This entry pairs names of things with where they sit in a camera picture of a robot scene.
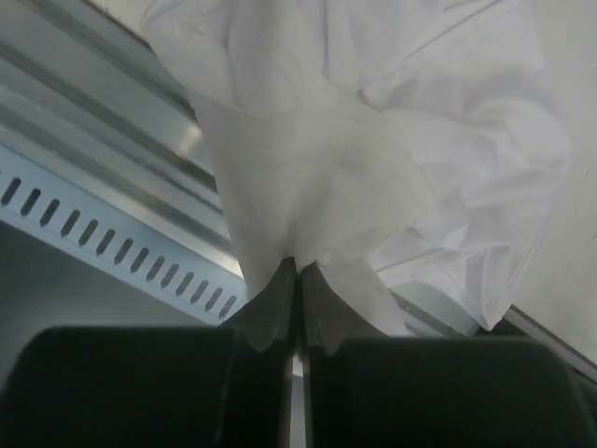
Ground white slotted cable duct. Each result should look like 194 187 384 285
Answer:
1 147 247 326

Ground aluminium mounting rail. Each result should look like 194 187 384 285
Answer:
1 1 240 273

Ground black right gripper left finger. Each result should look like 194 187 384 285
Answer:
1 259 297 447

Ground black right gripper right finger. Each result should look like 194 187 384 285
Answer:
300 266 596 447

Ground white t shirt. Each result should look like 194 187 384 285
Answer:
141 1 571 335

